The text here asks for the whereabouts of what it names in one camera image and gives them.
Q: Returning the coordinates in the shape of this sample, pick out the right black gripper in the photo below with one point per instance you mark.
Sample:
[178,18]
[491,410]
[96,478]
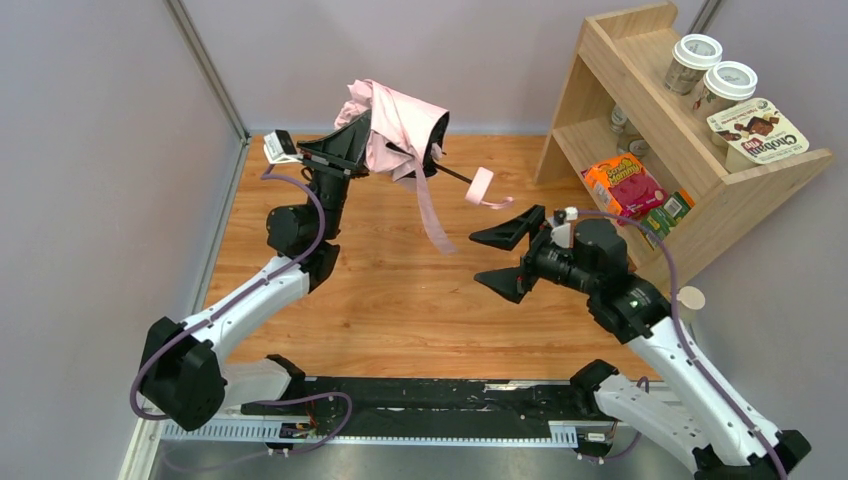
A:
[530,254]

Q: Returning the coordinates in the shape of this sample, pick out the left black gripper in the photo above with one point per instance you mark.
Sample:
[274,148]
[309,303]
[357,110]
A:
[337,165]

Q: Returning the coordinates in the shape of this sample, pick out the pink folding umbrella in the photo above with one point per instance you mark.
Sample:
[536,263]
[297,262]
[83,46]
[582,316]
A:
[404,133]

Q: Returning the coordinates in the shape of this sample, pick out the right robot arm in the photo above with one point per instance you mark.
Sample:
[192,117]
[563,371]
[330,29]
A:
[716,434]

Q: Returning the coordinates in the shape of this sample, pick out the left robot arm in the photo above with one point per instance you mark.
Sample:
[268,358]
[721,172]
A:
[184,374]

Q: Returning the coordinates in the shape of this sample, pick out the orange pink snack box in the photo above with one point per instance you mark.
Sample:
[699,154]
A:
[624,186]

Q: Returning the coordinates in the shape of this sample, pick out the green snack box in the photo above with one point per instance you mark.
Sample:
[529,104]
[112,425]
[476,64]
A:
[660,221]

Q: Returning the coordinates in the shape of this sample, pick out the glass jar on shelf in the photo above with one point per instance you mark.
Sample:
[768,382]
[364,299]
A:
[629,139]

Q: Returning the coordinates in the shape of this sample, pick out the wooden shelf rack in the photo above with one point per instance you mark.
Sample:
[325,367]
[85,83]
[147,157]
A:
[620,60]

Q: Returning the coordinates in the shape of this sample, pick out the yellow-green juice bottle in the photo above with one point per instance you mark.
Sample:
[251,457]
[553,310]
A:
[690,300]

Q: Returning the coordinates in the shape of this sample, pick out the Chobani flip yogurt pack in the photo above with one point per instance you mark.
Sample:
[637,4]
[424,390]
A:
[755,133]

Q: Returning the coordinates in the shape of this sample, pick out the left paper coffee cup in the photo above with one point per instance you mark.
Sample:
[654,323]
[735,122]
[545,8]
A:
[692,56]

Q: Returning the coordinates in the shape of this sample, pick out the paper coffee cup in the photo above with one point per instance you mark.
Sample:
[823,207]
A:
[723,86]
[692,56]

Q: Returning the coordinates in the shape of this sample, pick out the right paper coffee cup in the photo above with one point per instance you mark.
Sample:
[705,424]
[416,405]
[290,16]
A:
[723,86]

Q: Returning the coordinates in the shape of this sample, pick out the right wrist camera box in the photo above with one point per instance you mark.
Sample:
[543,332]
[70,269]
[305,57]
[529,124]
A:
[561,223]

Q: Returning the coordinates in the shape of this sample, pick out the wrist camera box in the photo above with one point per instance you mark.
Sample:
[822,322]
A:
[561,223]
[279,148]

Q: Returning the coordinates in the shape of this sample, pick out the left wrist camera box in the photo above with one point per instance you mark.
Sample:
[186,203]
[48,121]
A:
[279,148]

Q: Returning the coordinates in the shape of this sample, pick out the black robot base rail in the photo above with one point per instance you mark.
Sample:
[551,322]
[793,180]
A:
[421,412]

